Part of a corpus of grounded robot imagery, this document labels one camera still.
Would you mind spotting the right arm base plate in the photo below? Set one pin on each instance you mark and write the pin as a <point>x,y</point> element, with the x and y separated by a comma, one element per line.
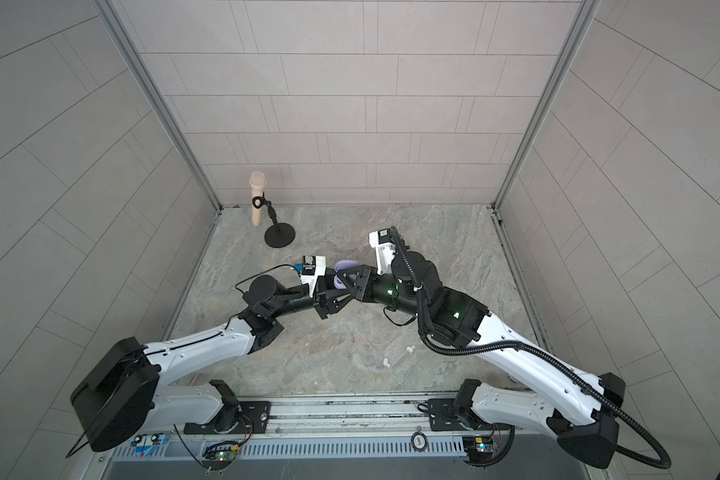
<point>445,416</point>

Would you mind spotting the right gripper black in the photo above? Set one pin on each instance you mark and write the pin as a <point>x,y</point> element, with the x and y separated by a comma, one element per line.
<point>366,282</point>

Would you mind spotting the right circuit board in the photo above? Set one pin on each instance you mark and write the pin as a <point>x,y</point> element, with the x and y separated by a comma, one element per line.
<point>478,450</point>

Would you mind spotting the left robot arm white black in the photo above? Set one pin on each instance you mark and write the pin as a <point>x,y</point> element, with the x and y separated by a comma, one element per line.
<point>133,388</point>

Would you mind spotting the aluminium rail frame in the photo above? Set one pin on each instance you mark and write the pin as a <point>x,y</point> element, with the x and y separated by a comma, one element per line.
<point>322,428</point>

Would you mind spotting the poker chip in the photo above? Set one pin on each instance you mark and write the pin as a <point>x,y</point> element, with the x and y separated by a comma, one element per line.
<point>419,442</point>

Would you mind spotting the beige microphone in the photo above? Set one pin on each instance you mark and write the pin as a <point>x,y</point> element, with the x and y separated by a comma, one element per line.
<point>257,181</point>

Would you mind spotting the circuit board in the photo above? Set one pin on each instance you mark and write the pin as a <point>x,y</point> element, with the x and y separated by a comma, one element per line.
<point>226,451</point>
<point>478,450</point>

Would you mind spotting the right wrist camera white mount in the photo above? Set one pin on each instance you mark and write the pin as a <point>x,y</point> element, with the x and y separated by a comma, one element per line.
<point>382,242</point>

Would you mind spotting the purple earbud charging case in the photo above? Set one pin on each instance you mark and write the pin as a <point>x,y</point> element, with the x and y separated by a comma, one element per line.
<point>341,266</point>

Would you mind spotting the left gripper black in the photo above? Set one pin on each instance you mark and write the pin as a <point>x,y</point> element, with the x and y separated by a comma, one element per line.
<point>323,304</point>

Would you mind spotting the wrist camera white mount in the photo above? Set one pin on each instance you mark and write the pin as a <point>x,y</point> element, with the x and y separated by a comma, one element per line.
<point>312,268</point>
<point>382,242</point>

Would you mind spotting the left circuit board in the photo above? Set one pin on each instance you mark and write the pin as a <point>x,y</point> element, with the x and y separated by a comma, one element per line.
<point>226,451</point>

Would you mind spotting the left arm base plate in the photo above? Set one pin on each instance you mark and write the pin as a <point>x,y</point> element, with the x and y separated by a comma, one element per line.
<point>249,417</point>

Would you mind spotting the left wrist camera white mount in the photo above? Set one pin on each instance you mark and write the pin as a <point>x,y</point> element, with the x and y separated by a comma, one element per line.
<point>312,268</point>

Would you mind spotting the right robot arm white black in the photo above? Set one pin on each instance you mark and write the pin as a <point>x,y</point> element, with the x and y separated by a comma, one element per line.
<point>580,410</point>

